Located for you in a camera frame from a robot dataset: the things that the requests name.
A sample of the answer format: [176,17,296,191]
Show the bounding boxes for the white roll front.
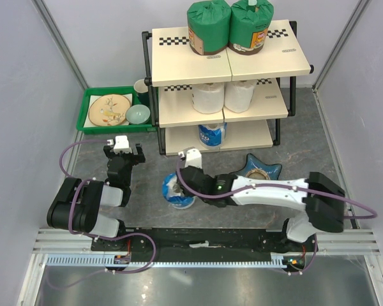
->
[224,80,257,113]

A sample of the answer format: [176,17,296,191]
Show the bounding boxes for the white paper under plate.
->
[82,92,134,129]

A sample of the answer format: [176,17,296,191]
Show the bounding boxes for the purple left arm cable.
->
[46,138,157,290]

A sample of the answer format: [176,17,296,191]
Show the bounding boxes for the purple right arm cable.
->
[176,152,378,277]

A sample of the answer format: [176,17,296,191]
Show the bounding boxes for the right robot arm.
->
[176,166,345,251]

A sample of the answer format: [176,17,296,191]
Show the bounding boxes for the white roll back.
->
[191,82,225,114]

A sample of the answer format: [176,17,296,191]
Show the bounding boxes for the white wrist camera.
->
[178,147,202,169]
[107,135,132,154]

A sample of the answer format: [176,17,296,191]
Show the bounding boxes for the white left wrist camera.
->
[107,135,132,154]

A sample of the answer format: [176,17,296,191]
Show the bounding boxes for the right aluminium frame post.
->
[312,0,371,91]

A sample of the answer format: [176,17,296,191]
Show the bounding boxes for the green plastic tray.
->
[76,86,156,135]

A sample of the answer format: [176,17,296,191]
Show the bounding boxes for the blue starfish shaped dish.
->
[243,154,282,180]

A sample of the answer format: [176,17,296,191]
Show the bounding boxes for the left aluminium frame post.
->
[32,0,89,89]

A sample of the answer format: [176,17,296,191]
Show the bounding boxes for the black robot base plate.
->
[91,226,320,264]

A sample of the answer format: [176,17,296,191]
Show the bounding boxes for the oval bird pattern plate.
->
[88,94,131,126]

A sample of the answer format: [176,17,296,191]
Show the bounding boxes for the aluminium frame post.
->
[312,0,371,91]
[32,0,89,89]

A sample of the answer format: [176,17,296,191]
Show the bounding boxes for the black frame beige shelf rack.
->
[142,20,314,156]

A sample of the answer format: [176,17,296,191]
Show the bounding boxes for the green roll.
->
[187,1,231,55]
[228,0,274,55]

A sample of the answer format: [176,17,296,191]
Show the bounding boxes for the dark green mug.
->
[133,79,150,107]

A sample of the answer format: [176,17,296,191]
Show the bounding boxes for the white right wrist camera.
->
[178,147,202,169]

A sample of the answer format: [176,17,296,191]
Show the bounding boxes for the blue plastic roll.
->
[198,122,227,149]
[161,173,195,210]

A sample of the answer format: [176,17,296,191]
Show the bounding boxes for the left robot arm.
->
[47,140,146,251]

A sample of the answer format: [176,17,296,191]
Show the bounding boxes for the white roll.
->
[191,82,225,114]
[224,80,257,113]

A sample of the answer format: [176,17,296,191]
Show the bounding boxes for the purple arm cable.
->
[46,138,157,290]
[176,152,378,277]

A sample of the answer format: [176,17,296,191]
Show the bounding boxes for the blue plastic roll front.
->
[161,173,195,210]

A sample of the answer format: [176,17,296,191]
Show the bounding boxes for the light teal patterned bowl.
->
[126,105,151,125]

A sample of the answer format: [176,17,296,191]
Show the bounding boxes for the blue plastic roll back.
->
[198,122,227,149]

